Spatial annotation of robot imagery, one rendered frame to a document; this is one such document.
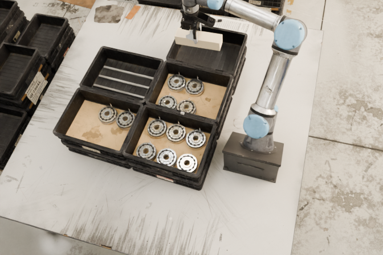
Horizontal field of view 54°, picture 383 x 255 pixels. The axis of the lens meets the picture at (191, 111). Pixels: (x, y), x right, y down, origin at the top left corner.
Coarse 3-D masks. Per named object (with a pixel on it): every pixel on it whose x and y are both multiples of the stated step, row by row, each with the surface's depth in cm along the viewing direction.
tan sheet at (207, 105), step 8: (168, 88) 212; (208, 88) 210; (216, 88) 209; (224, 88) 209; (160, 96) 210; (176, 96) 209; (184, 96) 208; (200, 96) 207; (208, 96) 207; (216, 96) 206; (168, 104) 207; (200, 104) 205; (208, 104) 204; (216, 104) 204; (200, 112) 202; (208, 112) 202; (216, 112) 201
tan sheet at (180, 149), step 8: (144, 128) 201; (144, 136) 198; (208, 136) 195; (160, 144) 195; (168, 144) 195; (176, 144) 194; (184, 144) 194; (176, 152) 192; (184, 152) 192; (192, 152) 191; (200, 152) 191; (200, 160) 189
